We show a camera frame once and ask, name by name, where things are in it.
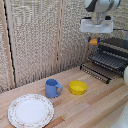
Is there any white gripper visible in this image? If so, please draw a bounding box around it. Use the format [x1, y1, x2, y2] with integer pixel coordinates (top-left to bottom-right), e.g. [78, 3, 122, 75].
[78, 18, 115, 44]

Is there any orange bread piece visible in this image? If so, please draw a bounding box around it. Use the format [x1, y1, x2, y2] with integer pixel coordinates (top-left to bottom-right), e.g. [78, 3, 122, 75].
[89, 37, 100, 46]

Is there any metal oven rack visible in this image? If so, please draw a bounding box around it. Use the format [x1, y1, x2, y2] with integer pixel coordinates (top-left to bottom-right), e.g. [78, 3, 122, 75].
[89, 50, 128, 73]

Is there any black dish rack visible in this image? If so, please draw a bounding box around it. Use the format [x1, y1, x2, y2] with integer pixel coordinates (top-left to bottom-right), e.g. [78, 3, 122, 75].
[88, 36, 128, 80]

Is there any yellow bowl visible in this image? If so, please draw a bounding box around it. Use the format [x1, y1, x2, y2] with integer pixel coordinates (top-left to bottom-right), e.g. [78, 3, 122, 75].
[68, 79, 89, 96]

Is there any blue mug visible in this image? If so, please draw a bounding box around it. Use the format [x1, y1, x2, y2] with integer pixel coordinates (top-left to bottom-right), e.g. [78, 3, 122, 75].
[44, 78, 64, 99]

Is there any white floral rim plate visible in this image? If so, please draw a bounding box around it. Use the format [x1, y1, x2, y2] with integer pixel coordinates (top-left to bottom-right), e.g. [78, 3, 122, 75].
[7, 93, 55, 128]

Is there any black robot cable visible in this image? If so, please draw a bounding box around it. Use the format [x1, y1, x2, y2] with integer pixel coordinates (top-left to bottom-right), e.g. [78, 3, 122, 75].
[113, 28, 128, 33]

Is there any wooden screen frame post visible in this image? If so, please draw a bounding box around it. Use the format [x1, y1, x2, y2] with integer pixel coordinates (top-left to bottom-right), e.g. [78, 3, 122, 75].
[0, 0, 16, 90]
[54, 0, 67, 73]

